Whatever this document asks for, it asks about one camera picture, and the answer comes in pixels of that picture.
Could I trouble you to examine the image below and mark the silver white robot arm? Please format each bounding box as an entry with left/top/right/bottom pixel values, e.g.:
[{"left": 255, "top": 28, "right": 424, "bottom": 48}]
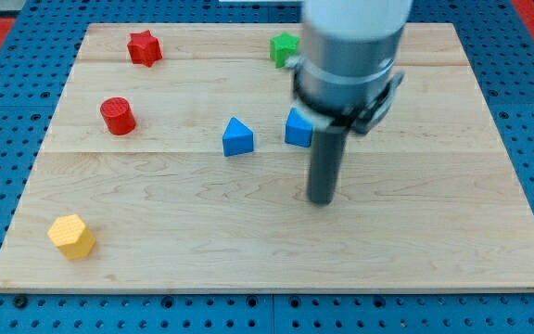
[{"left": 286, "top": 0, "right": 413, "bottom": 135}]

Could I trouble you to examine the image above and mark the yellow hexagon block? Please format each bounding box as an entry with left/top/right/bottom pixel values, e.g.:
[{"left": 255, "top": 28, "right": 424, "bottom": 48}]
[{"left": 47, "top": 214, "right": 96, "bottom": 261}]

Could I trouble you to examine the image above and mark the blue triangle block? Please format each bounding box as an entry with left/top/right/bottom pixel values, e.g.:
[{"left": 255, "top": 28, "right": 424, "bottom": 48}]
[{"left": 222, "top": 117, "right": 254, "bottom": 157}]

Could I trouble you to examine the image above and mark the blue cube block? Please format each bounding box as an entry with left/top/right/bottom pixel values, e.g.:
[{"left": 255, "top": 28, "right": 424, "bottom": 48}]
[{"left": 285, "top": 109, "right": 312, "bottom": 148}]

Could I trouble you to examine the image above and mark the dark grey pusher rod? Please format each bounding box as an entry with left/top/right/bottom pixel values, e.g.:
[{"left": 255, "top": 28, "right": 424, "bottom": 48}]
[{"left": 307, "top": 126, "right": 348, "bottom": 206}]

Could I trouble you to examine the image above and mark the wooden board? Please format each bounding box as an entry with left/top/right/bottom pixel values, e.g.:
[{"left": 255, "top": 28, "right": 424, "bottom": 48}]
[{"left": 0, "top": 23, "right": 534, "bottom": 294}]

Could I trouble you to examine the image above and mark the green star block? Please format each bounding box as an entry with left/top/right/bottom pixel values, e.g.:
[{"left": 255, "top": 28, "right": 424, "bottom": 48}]
[{"left": 270, "top": 31, "right": 300, "bottom": 69}]

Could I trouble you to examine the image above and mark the red cylinder block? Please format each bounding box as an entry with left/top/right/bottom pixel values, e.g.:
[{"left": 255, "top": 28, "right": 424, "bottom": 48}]
[{"left": 100, "top": 96, "right": 136, "bottom": 135}]

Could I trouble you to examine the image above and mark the red star block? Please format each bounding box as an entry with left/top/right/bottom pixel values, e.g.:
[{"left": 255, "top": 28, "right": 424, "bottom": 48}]
[{"left": 127, "top": 30, "right": 163, "bottom": 67}]

